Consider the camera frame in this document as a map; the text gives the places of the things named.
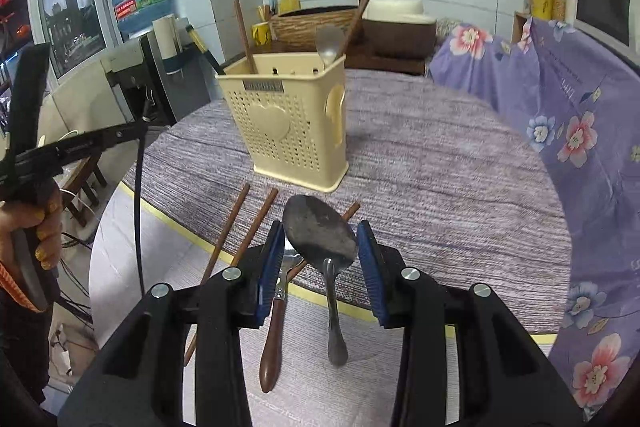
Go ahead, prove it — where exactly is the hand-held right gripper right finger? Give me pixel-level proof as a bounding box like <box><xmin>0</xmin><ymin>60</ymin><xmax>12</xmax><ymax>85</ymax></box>
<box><xmin>356</xmin><ymin>219</ymin><xmax>585</xmax><ymax>427</ymax></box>

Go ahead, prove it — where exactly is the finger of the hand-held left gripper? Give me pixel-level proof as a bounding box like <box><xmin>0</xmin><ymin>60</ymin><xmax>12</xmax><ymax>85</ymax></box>
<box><xmin>55</xmin><ymin>122</ymin><xmax>172</xmax><ymax>171</ymax></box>

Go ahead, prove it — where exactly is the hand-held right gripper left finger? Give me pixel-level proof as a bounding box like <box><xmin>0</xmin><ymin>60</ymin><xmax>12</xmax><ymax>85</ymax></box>
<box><xmin>57</xmin><ymin>219</ymin><xmax>287</xmax><ymax>427</ymax></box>

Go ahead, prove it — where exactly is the large metal spoon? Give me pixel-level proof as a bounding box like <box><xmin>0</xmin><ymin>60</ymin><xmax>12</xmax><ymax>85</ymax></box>
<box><xmin>281</xmin><ymin>194</ymin><xmax>360</xmax><ymax>368</ymax></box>

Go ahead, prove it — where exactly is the black chopstick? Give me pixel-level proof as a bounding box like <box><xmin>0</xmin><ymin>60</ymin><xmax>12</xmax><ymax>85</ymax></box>
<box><xmin>186</xmin><ymin>24</ymin><xmax>227</xmax><ymax>76</ymax></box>
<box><xmin>134</xmin><ymin>98</ymin><xmax>151</xmax><ymax>300</ymax></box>

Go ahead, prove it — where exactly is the wooden handled spoon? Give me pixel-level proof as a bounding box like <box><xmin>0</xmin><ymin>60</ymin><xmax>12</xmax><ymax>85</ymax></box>
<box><xmin>259</xmin><ymin>249</ymin><xmax>307</xmax><ymax>394</ymax></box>

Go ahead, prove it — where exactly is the cream plastic utensil holder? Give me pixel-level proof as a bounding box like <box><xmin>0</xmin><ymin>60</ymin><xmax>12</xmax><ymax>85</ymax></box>
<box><xmin>216</xmin><ymin>52</ymin><xmax>350</xmax><ymax>194</ymax></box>

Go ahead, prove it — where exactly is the small metal spoon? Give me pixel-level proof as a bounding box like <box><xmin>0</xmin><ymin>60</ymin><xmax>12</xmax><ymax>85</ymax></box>
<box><xmin>316</xmin><ymin>27</ymin><xmax>346</xmax><ymax>68</ymax></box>

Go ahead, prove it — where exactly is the person's left hand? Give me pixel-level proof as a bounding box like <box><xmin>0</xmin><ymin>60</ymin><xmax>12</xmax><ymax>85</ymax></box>
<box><xmin>0</xmin><ymin>193</ymin><xmax>64</xmax><ymax>272</ymax></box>

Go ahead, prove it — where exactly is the wooden stool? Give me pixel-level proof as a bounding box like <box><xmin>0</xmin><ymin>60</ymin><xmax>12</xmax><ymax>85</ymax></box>
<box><xmin>60</xmin><ymin>154</ymin><xmax>109</xmax><ymax>228</ymax></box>

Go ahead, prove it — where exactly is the water dispenser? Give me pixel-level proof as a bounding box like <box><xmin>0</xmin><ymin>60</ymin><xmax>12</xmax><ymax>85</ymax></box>
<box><xmin>102</xmin><ymin>32</ymin><xmax>211</xmax><ymax>128</ymax></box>

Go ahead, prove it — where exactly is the teal cup holder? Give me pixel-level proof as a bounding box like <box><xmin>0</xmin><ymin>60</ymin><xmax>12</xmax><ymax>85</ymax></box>
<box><xmin>162</xmin><ymin>49</ymin><xmax>194</xmax><ymax>76</ymax></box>

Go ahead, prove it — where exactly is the white paper cup stack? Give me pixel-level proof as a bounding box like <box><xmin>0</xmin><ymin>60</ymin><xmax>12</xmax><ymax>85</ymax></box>
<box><xmin>152</xmin><ymin>14</ymin><xmax>181</xmax><ymax>58</ymax></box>

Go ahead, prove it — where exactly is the yellow cup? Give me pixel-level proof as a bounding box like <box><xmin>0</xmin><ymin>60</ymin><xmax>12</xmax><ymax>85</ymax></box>
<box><xmin>251</xmin><ymin>22</ymin><xmax>274</xmax><ymax>48</ymax></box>

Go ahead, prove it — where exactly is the dark wooden sink cabinet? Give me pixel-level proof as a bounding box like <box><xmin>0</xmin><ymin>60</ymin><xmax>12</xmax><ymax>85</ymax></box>
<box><xmin>345</xmin><ymin>19</ymin><xmax>437</xmax><ymax>76</ymax></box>

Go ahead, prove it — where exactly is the purple floral cloth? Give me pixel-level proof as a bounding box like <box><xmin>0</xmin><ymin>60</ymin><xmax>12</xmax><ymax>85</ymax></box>
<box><xmin>427</xmin><ymin>18</ymin><xmax>640</xmax><ymax>413</ymax></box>

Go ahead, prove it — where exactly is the woven basket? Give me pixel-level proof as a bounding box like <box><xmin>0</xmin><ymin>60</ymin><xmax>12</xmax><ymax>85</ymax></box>
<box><xmin>270</xmin><ymin>7</ymin><xmax>369</xmax><ymax>54</ymax></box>

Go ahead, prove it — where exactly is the white microwave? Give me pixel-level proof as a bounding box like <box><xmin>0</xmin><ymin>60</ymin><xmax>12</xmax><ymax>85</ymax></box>
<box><xmin>572</xmin><ymin>0</ymin><xmax>640</xmax><ymax>68</ymax></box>

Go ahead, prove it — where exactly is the window with metal frame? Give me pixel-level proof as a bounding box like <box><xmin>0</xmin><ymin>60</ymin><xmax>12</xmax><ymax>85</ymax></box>
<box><xmin>27</xmin><ymin>0</ymin><xmax>123</xmax><ymax>80</ymax></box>

